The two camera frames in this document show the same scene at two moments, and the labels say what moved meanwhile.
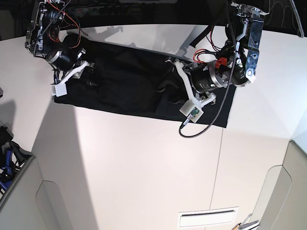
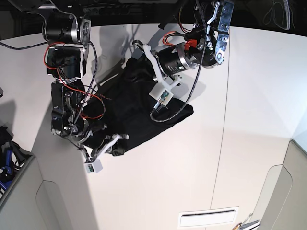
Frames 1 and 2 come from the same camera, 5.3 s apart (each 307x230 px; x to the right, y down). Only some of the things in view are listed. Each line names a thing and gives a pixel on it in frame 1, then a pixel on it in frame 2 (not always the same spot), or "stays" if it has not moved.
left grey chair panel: (30, 203) stays
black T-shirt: (126, 76) to (123, 104)
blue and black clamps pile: (12, 156) stays
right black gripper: (205, 78) to (171, 60)
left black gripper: (66, 57) to (93, 135)
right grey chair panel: (282, 204) stays
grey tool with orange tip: (251, 225) stays
